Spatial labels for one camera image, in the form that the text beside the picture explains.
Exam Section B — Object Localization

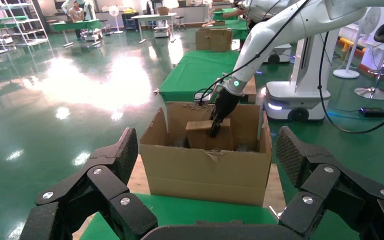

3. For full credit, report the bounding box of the green covered table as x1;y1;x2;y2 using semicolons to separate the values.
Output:
50;18;103;48

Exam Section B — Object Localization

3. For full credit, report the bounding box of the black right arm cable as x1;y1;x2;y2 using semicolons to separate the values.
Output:
194;0;312;104

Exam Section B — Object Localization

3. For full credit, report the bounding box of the black power brick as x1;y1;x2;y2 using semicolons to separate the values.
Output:
359;106;384;119

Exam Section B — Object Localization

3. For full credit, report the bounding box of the green tablecloth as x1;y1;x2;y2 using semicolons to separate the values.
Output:
158;49;257;104
79;193;279;240

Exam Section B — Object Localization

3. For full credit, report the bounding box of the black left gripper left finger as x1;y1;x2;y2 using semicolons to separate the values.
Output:
19;127;158;240

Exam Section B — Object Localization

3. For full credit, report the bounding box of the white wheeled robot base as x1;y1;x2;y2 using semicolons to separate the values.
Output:
264;43;293;65
263;29;341;123

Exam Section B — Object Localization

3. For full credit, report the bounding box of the closed brown cardboard box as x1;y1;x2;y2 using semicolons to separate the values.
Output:
195;27;235;53

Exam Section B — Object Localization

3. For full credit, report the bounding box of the small white pedestal fan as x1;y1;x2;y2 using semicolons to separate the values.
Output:
107;4;124;35

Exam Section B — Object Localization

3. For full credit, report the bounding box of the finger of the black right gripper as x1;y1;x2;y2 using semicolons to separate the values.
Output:
209;112;224;139

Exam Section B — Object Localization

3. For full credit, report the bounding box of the person in tan shirt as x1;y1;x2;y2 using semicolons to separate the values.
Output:
67;0;86;39

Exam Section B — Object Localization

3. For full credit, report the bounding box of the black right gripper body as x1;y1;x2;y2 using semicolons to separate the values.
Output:
213;87;242;122

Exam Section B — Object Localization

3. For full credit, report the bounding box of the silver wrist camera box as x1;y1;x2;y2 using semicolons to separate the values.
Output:
194;82;227;107

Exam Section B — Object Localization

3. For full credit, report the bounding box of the white table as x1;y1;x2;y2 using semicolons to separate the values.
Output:
130;12;178;45

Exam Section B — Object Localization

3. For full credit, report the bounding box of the person in white shirt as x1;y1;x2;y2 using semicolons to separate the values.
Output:
208;0;301;25

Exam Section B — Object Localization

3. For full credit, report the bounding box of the white wire shelf rack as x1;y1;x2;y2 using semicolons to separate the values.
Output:
0;0;49;61

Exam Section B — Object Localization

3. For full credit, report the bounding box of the small brown cardboard box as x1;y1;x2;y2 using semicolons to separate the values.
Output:
185;118;235;152

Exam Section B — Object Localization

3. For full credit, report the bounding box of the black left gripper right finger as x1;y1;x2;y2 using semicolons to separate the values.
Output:
274;125;384;240

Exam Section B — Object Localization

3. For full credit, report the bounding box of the black floor cable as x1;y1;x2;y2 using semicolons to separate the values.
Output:
317;31;384;135

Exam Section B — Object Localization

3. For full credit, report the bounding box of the large open brown carton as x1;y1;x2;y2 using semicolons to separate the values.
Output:
139;100;273;208

